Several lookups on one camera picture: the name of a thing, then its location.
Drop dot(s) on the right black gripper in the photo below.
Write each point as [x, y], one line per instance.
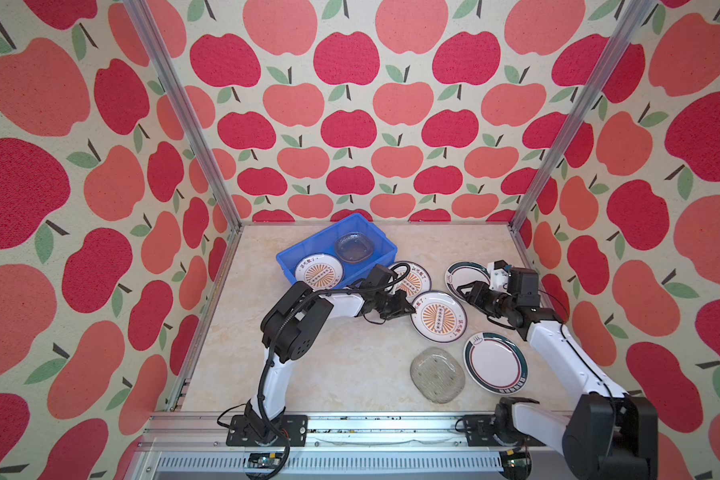
[476, 296]

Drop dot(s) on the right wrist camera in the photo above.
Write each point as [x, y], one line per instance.
[499, 275]

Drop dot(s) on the right aluminium frame post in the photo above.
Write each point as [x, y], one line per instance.
[627, 26]

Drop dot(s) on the blue plastic bin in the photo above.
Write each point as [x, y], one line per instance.
[384, 251]

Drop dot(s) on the sunburst plate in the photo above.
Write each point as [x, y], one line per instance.
[438, 317]
[417, 281]
[320, 271]

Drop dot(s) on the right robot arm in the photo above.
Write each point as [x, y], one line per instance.
[610, 434]

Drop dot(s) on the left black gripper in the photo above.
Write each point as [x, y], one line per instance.
[398, 311]

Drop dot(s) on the green striped plate near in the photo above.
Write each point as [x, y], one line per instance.
[495, 363]

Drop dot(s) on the green striped plate far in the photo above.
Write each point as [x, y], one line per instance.
[463, 273]

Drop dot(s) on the aluminium frame post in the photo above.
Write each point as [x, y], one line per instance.
[627, 26]
[149, 33]

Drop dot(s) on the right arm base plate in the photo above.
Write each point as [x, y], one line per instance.
[488, 430]

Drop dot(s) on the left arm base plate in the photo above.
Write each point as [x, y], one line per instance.
[249, 430]

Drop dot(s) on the left aluminium frame post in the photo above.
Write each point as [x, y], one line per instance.
[149, 33]

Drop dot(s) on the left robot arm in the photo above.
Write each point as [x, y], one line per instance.
[291, 328]

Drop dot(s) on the green striped plate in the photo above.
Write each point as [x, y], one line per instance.
[463, 273]
[495, 363]

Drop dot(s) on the front aluminium rail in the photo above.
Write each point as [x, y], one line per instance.
[414, 445]

